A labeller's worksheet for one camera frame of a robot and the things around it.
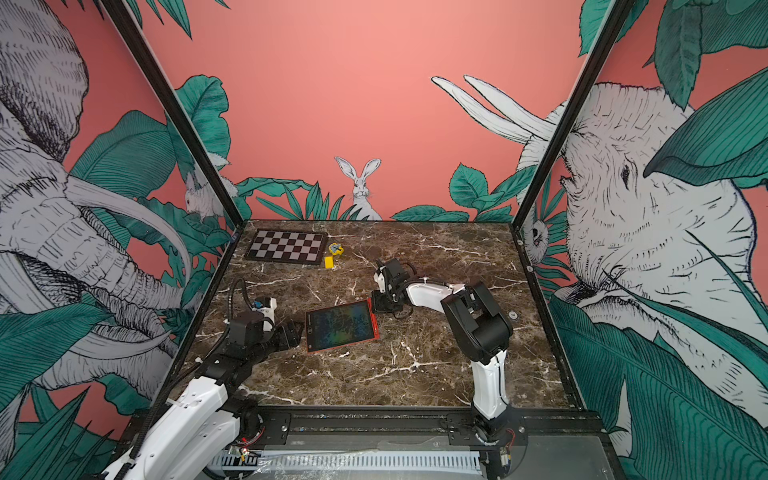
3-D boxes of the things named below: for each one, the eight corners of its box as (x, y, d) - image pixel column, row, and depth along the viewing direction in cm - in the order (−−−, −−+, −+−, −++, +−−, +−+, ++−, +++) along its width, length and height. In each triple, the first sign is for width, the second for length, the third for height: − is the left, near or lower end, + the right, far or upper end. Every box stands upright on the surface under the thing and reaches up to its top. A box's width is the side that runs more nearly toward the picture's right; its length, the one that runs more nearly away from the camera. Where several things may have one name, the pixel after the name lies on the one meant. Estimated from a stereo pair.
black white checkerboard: (248, 263, 110) (244, 257, 107) (259, 235, 119) (256, 229, 116) (321, 263, 110) (320, 257, 108) (327, 236, 119) (325, 230, 117)
